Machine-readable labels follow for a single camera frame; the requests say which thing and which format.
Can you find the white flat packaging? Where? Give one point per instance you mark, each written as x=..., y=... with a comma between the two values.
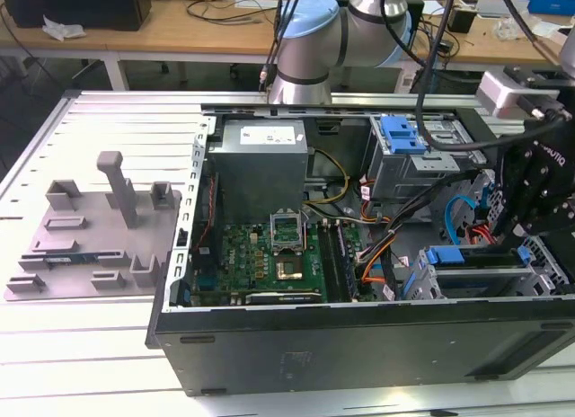
x=548, y=30

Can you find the black RAM slot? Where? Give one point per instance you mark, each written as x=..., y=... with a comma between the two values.
x=326, y=259
x=338, y=259

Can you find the black speaker box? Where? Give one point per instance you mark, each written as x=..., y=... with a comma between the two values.
x=418, y=10

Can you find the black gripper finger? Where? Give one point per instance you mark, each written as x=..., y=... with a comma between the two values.
x=539, y=197
x=510, y=179

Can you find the wooden desk white frame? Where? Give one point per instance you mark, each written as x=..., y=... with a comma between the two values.
x=157, y=30

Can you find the hard disk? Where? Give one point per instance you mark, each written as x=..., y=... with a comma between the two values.
x=485, y=257

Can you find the grey metal disk bay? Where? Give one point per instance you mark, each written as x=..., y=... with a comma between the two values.
x=424, y=280

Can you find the grey flat laptop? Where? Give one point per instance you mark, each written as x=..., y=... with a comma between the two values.
x=494, y=8

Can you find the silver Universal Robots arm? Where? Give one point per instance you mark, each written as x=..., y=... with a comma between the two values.
x=359, y=44

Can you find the grey metal drive cage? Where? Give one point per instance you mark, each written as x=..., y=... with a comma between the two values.
x=404, y=174

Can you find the blue cardboard box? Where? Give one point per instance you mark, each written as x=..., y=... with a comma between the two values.
x=552, y=6

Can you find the spare RAM stick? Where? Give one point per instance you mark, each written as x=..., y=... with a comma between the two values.
x=67, y=258

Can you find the black open PC case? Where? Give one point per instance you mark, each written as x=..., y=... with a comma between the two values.
x=359, y=345

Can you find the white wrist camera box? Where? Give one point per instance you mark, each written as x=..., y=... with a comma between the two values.
x=498, y=93

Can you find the grey power supply unit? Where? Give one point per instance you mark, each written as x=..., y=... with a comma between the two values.
x=256, y=174

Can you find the clear plastic bag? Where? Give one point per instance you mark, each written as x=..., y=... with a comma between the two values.
x=512, y=28

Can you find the blue plastic drive latch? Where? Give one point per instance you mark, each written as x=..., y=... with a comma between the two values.
x=395, y=136

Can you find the black computer tower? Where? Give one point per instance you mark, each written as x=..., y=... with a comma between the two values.
x=81, y=8

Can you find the CPU socket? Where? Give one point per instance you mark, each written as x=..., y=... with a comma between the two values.
x=289, y=268

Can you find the green motherboard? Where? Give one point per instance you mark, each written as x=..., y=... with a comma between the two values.
x=242, y=255

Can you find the installed RAM stick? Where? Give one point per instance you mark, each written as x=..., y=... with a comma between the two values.
x=349, y=264

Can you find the black computer under desk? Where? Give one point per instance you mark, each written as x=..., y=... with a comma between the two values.
x=453, y=82

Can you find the grey plastic parts rack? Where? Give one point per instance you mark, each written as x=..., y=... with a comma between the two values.
x=90, y=242

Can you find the crumpled white plastic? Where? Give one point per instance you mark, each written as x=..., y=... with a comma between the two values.
x=63, y=30

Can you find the small black box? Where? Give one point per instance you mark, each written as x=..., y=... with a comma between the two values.
x=462, y=20

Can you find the black graphics card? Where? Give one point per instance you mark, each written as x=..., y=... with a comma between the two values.
x=283, y=297

